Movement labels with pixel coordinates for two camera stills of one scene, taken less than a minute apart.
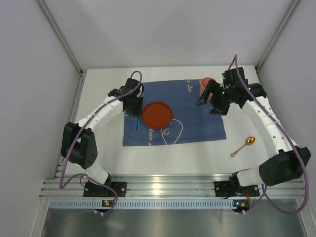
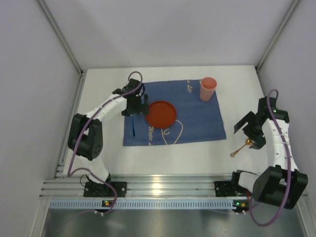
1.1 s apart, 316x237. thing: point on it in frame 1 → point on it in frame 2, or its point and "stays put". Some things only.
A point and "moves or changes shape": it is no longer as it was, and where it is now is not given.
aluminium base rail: [175, 185] stays put
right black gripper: [217, 98] → [250, 129]
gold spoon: [249, 141] stays put
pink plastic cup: [203, 84] stays put
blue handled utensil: [138, 123] → [133, 127]
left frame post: [61, 36] stays put
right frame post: [291, 9] stays put
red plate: [157, 115] moves or changes shape
